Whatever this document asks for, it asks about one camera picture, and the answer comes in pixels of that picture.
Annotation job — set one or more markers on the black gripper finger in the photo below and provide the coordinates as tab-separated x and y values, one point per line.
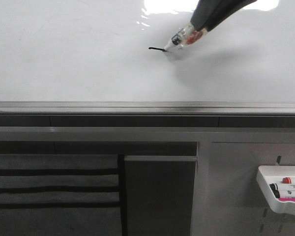
224	10
205	13

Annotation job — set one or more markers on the white black-tip whiteboard marker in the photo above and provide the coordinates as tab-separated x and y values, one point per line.
185	37

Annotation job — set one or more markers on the red-capped marker in tray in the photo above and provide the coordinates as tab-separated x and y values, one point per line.
288	180

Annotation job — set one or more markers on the dark grey metal panel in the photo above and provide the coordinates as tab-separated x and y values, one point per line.
160	193

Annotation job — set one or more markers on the black-capped marker in tray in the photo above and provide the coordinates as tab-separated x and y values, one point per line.
282	187

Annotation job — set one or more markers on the grey pegboard panel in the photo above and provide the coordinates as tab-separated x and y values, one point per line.
227	199

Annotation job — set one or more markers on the white plastic marker tray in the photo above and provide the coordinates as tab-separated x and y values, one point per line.
274	174

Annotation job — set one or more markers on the pink eraser in tray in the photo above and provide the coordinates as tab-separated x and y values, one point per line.
287	199

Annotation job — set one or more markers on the grey fabric organizer with black stripes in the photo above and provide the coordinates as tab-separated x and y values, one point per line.
61	195

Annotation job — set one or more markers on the white whiteboard with metal frame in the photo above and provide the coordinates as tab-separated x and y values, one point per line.
104	56

